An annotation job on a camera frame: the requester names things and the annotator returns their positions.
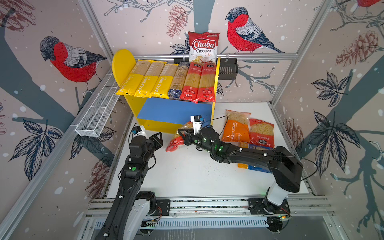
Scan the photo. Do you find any blue orange pasta bag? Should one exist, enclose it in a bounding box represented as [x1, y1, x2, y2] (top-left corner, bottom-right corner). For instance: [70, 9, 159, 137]
[238, 142, 272, 173]

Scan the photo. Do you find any orange macaroni bag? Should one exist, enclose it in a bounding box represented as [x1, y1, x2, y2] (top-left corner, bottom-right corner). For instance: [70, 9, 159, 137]
[222, 110, 251, 143]

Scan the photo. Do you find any red spaghetti bag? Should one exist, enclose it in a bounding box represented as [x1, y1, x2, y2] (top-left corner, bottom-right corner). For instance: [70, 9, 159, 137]
[180, 63, 203, 103]
[197, 63, 217, 103]

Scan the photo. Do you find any red short pasta bag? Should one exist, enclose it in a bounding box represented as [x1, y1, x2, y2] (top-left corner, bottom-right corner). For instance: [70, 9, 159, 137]
[249, 119, 275, 148]

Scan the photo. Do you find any white wire basket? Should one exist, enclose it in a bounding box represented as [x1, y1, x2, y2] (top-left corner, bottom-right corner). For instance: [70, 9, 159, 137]
[75, 73, 119, 138]

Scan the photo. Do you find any red macaroni bag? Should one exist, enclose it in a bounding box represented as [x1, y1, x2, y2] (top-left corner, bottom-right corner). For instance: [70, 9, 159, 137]
[166, 121, 193, 152]

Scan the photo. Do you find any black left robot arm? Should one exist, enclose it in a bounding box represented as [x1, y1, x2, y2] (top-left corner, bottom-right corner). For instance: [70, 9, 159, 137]
[96, 133, 164, 240]

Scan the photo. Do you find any blue spaghetti bag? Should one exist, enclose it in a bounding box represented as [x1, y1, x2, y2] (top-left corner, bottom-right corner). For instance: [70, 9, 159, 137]
[168, 62, 190, 99]

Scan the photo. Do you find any black wall basket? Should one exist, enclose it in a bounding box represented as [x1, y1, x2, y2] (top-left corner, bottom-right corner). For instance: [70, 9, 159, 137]
[173, 57, 239, 81]

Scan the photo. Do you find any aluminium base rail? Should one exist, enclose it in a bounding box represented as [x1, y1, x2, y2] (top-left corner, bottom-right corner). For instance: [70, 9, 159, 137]
[86, 193, 334, 232]

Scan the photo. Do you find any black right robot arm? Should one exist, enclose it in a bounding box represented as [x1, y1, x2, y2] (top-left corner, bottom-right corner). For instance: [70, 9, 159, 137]
[178, 127, 303, 206]

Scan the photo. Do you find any yellow pink blue shelf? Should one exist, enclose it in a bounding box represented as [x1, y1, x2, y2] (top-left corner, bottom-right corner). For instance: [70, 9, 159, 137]
[112, 49, 216, 134]

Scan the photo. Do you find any yellow Pastatime spaghetti bag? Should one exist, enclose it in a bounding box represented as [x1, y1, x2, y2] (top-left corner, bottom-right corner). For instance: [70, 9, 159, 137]
[150, 64, 179, 99]
[134, 61, 166, 98]
[116, 60, 152, 96]

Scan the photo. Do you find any Chuba cassava chips bag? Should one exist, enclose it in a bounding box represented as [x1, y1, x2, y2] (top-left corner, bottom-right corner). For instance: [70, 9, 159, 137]
[189, 32, 220, 65]

